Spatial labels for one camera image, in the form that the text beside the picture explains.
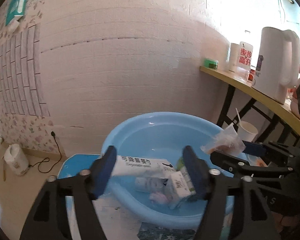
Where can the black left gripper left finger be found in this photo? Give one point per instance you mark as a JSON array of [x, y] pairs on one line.
[[48, 217]]

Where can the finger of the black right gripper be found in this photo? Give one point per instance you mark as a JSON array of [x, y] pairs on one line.
[[239, 167], [275, 152]]

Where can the clear plastic snack bag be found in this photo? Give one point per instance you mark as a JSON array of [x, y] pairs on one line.
[[226, 141]]

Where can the white yellow tissue pack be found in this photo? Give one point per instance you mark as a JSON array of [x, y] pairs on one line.
[[176, 190]]

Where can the long white spoon package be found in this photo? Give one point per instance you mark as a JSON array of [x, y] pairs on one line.
[[142, 167]]

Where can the white paper cup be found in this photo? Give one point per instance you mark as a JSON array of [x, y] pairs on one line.
[[247, 131]]

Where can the white green cylindrical can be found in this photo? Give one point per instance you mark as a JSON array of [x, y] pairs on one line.
[[148, 185]]

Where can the printed landscape table mat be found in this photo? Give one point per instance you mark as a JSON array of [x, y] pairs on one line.
[[117, 222]]

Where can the light blue plastic basin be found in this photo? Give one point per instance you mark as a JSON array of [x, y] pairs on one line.
[[161, 137]]

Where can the yellow wooden side table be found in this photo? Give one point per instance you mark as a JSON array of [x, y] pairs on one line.
[[271, 110]]

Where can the white electric kettle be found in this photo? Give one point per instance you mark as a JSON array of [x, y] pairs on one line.
[[278, 63]]

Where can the green small box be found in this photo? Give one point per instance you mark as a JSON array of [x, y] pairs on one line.
[[209, 63]]

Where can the white cup red characters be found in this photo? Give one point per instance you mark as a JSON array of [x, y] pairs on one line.
[[244, 55]]

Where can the white cylinder container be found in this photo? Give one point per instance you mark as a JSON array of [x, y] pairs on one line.
[[234, 52]]

